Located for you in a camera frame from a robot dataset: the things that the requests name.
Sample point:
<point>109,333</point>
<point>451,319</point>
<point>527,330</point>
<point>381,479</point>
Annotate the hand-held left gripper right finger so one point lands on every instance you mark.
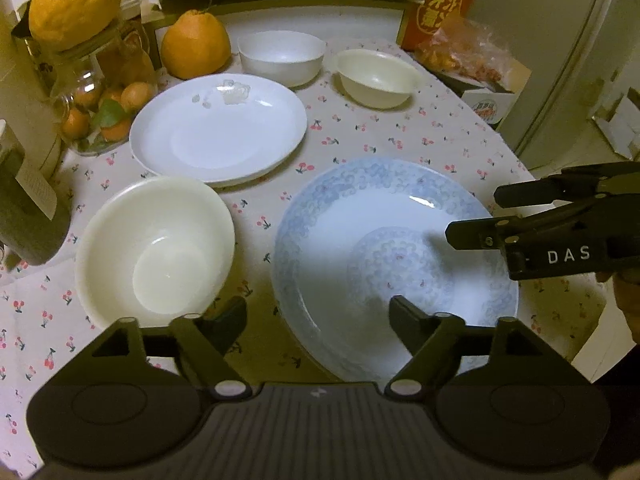
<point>403,317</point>

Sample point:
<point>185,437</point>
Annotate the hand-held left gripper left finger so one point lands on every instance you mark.
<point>234,316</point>

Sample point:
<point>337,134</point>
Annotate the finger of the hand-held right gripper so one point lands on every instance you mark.
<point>545,189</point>
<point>477,234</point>

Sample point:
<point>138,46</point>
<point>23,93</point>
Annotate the blue patterned plate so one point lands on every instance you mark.
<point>345,240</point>

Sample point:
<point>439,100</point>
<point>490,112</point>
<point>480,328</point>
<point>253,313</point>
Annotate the large cream bowl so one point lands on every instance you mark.
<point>150,245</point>

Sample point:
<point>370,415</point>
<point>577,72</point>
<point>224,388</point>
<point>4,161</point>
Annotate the plain white plate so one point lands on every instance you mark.
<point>220,135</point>

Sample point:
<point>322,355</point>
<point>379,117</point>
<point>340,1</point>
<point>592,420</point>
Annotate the small cream bowl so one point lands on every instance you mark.
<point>377,77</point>

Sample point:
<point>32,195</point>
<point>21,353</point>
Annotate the white bowl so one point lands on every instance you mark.
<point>280,57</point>

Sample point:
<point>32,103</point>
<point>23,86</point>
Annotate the person's right hand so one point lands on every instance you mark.
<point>627,305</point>

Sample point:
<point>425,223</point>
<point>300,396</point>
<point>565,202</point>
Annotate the cardboard box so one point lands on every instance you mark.
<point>620,125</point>

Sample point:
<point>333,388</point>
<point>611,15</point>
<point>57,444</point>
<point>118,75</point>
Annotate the small white printed box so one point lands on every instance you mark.
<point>487,106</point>

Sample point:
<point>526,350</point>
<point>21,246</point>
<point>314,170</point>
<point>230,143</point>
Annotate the white refrigerator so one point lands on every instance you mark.
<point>550,60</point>

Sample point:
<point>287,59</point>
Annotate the plastic bag of snacks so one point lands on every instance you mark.
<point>465,52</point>

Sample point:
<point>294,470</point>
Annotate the cherry print tablecloth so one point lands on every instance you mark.
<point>350,127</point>

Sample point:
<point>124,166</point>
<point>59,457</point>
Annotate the clear plastic scraps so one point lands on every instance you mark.
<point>232,92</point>

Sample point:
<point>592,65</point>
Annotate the pile of small oranges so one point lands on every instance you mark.
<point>132,97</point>

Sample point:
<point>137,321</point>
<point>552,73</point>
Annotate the pear-shaped orange citrus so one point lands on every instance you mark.
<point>194,45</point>

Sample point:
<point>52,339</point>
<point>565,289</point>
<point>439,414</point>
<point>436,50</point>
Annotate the clear glass jar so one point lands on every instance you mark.
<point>75,75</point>

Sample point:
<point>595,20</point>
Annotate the jar with orange label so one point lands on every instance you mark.
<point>140,42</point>

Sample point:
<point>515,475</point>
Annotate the large citrus with leaves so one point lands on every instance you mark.
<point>72,2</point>

